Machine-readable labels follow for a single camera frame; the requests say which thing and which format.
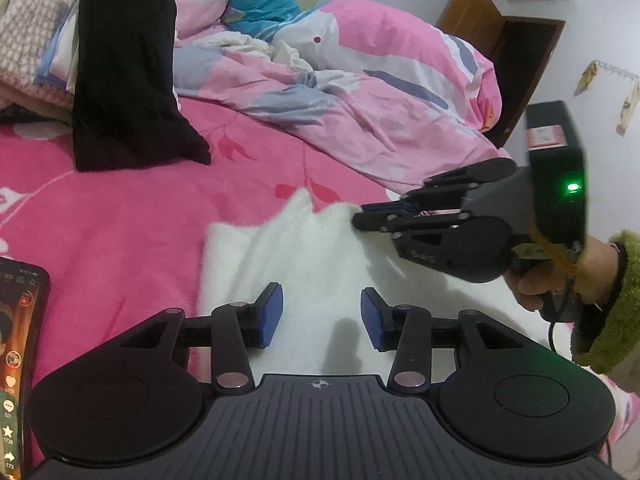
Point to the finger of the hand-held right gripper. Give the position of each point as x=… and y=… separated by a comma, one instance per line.
x=370, y=220
x=412, y=202

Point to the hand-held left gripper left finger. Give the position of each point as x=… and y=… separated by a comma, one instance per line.
x=272, y=315

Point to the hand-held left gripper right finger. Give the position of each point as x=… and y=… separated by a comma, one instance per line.
x=372, y=317

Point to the white deer-print sweater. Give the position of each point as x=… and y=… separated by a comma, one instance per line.
x=310, y=260

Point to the person's right forearm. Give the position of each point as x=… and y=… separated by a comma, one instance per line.
x=620, y=320

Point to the person's right hand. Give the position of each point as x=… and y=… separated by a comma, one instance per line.
x=595, y=270

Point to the pink patterned duvet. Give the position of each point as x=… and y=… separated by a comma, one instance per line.
x=375, y=100

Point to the pink floral blanket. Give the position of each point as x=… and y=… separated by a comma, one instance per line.
x=125, y=220

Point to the dark wooden door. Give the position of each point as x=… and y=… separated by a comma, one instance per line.
x=475, y=15

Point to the white crumpled sheet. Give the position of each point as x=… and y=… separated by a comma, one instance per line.
x=250, y=42

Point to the person's pink patterned pants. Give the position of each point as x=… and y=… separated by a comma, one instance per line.
x=627, y=410

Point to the teal striped pillow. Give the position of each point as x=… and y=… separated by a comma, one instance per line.
x=260, y=5

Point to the smartphone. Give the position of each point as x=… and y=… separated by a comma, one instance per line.
x=20, y=335

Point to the black folded garment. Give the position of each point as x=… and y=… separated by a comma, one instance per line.
x=125, y=85

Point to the wall hook rack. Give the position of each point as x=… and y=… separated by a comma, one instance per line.
x=586, y=76

